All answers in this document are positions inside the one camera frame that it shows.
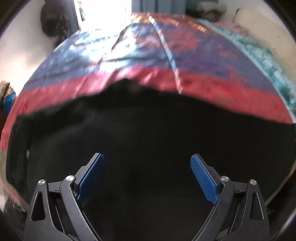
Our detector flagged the black pants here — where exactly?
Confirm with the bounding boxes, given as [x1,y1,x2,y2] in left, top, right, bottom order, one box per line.
[6,80,295,240]

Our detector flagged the teal floral pillow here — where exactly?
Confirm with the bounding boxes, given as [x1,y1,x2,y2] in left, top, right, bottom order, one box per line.
[199,19,295,113]

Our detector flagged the colourful satin bedspread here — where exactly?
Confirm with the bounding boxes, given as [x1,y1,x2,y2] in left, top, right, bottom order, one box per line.
[1,13,295,209]

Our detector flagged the cream padded headboard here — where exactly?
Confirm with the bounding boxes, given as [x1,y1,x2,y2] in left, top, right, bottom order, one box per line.
[234,8,296,82]

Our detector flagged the blue curtain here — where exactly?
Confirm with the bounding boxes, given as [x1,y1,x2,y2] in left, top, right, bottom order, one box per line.
[131,0,219,14]

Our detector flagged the dark clothes hanging on wall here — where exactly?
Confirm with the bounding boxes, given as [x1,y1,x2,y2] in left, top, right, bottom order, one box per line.
[40,0,80,48]

